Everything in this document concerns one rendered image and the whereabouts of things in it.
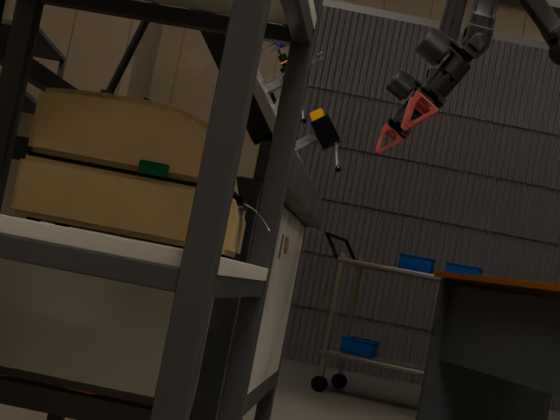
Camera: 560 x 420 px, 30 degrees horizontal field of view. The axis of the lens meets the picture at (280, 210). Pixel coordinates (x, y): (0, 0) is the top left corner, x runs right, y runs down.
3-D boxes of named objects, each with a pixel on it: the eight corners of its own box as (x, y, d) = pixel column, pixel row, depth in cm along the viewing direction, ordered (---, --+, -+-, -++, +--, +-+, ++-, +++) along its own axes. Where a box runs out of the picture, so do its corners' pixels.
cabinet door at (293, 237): (281, 371, 281) (308, 227, 284) (258, 389, 227) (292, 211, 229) (271, 368, 281) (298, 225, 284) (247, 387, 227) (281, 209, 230)
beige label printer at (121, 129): (240, 262, 158) (264, 137, 160) (228, 259, 137) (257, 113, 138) (45, 225, 160) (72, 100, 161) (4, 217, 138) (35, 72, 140)
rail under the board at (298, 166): (321, 229, 287) (325, 206, 288) (286, 184, 170) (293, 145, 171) (302, 226, 288) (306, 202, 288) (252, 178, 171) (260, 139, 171)
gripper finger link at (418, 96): (396, 114, 234) (422, 82, 235) (392, 119, 241) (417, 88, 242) (419, 134, 234) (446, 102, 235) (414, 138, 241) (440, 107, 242)
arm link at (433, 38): (490, 38, 236) (482, 47, 245) (451, 6, 236) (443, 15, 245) (457, 78, 235) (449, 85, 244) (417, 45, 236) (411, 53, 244)
